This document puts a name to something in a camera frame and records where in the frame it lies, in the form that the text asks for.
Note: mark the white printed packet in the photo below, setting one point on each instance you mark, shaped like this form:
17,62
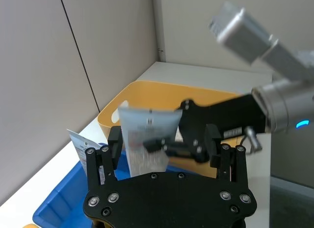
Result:
78,142

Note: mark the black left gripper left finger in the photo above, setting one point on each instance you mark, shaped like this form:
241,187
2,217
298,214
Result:
93,169

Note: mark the blue plastic bin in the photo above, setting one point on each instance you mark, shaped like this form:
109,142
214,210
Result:
66,201

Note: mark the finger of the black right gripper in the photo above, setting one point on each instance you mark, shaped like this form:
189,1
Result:
179,149

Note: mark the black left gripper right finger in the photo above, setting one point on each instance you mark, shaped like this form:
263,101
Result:
239,166

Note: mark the yellow plastic bin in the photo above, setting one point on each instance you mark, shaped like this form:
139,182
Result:
157,95

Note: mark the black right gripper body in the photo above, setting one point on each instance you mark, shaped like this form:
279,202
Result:
230,112

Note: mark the white squeeze tube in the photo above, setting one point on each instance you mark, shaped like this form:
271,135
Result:
144,122

